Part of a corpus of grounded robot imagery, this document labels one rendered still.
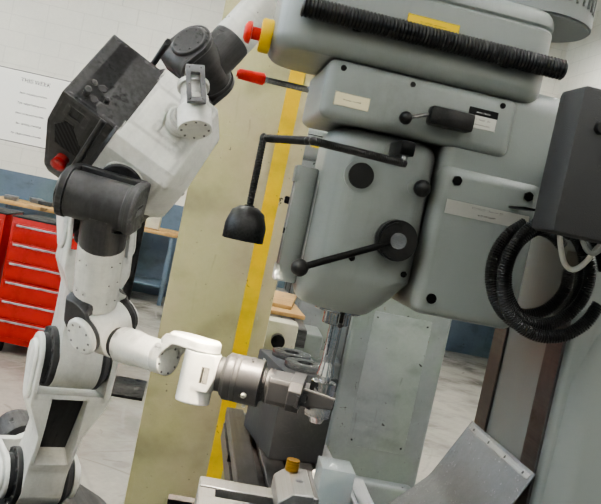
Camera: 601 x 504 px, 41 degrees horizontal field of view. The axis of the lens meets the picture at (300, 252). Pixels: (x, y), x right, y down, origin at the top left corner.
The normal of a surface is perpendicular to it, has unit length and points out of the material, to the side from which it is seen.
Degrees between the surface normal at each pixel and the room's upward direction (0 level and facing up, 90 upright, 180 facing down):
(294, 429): 90
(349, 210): 90
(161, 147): 58
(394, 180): 90
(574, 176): 90
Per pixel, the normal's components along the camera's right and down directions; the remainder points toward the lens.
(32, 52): 0.13, 0.08
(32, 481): 0.43, 0.37
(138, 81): 0.52, -0.40
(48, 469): 0.34, 0.58
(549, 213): -0.97, -0.20
